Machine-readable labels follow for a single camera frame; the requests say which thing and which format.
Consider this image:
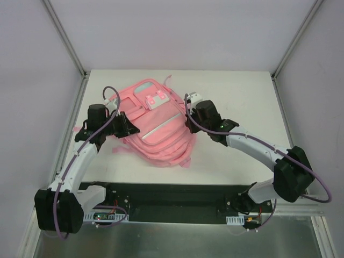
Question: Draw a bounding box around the pink student backpack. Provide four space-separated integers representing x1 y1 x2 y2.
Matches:
103 78 196 168

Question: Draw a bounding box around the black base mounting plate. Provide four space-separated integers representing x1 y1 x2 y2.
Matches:
80 181 272 225

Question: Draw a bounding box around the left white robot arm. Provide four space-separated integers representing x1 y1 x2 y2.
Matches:
34 104 140 238

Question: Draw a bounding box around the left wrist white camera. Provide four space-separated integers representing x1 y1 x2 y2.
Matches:
104 97 118 112

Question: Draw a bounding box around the right white cable duct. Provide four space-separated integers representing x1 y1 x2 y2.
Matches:
226 215 245 226

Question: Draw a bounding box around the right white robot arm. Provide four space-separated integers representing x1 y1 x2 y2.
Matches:
184 96 314 212

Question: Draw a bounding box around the white cable duct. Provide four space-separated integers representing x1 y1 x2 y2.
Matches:
83 212 129 223
226 215 245 226

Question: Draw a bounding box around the left white cable duct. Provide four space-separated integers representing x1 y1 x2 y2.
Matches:
83 212 129 223

